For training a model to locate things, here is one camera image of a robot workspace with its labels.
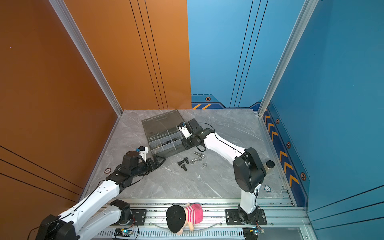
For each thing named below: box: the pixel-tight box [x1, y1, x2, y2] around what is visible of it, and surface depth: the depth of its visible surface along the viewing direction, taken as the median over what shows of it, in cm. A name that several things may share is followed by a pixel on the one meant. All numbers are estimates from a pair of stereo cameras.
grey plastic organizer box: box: [141, 109, 186, 156], surface depth 105 cm
